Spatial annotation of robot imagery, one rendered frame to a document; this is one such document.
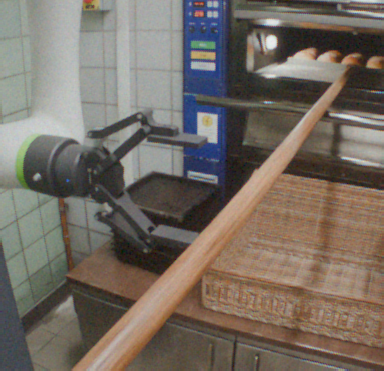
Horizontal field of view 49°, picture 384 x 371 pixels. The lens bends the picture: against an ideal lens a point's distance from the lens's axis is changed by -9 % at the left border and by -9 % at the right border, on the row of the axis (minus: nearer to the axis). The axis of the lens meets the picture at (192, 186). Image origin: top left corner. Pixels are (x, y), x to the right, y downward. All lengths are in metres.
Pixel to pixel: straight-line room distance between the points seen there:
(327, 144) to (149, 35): 0.76
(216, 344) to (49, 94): 0.89
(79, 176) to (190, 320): 0.80
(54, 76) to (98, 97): 1.11
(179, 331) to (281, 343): 0.33
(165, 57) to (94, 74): 0.34
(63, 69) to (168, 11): 0.93
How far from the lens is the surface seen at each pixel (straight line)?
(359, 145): 1.54
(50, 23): 0.79
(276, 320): 1.31
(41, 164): 0.66
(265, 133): 1.60
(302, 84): 1.54
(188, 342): 1.43
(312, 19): 1.36
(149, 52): 1.73
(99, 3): 1.76
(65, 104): 0.81
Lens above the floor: 1.44
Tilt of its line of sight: 23 degrees down
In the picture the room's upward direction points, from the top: straight up
